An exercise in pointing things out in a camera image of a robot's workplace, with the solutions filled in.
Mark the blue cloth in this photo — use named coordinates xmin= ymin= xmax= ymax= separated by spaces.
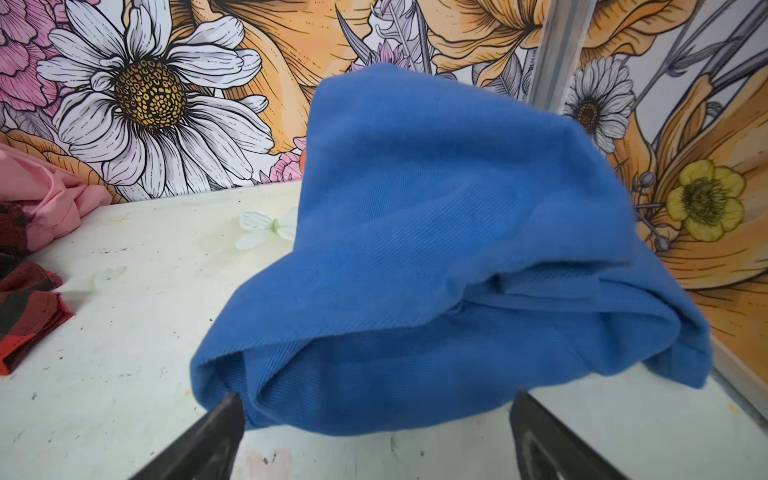
xmin=191 ymin=65 xmax=713 ymax=436

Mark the red black plaid cloth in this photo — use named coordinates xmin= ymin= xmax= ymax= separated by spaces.
xmin=0 ymin=203 xmax=74 ymax=376

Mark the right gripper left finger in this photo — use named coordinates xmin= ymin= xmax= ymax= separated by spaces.
xmin=131 ymin=394 xmax=246 ymax=480

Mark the pink cloth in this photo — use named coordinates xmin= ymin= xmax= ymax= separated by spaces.
xmin=1 ymin=145 xmax=113 ymax=252

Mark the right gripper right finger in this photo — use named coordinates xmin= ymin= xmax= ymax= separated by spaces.
xmin=509 ymin=391 xmax=628 ymax=480

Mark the right aluminium corner post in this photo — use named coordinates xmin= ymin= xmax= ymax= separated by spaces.
xmin=527 ymin=0 xmax=597 ymax=114

